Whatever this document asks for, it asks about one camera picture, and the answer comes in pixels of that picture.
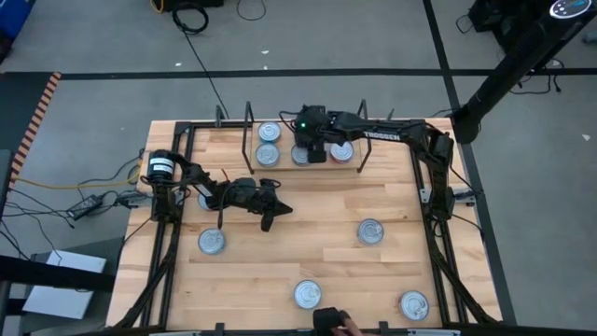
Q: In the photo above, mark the wooden shelf black metal legs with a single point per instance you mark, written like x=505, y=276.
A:
x=285, y=140

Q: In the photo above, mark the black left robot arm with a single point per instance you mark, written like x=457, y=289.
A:
x=205, y=184

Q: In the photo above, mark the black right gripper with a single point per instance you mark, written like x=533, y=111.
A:
x=310, y=128

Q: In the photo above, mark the black equipment box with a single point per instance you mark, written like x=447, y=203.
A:
x=186, y=4

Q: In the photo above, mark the white bracket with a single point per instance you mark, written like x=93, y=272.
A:
x=434, y=332
x=175, y=333

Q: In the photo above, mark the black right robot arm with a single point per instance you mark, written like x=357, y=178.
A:
x=387, y=135

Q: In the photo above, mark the black tower fan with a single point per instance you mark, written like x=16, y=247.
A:
x=513, y=60

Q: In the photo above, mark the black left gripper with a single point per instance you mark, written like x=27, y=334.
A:
x=252, y=193

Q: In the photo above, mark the black aluminium table frame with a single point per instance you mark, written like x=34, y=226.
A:
x=183, y=128

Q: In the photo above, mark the black power adapter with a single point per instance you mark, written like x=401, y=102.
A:
x=84, y=206

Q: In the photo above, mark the black metal beam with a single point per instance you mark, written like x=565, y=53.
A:
x=56, y=275

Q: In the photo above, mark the person's hand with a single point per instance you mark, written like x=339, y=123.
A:
x=350, y=330

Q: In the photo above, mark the blue plastic crate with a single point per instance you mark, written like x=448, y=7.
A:
x=14, y=16

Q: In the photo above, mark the red seafood can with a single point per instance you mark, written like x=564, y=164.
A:
x=414, y=305
x=344, y=154
x=202, y=203

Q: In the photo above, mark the silver mounting bracket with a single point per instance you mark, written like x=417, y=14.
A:
x=462, y=195

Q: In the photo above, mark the black mat striped edge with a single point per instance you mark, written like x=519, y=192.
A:
x=18, y=107

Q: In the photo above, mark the black equipment case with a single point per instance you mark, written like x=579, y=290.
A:
x=482, y=16

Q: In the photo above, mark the white cardboard box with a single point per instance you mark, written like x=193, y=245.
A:
x=56, y=303

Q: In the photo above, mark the teal seafood can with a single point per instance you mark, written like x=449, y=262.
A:
x=268, y=155
x=269, y=132
x=307, y=294
x=212, y=241

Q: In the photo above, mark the black handheld camera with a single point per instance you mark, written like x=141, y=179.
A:
x=329, y=319

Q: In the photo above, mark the blue seafood can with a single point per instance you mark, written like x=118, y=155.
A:
x=370, y=232
x=298, y=158

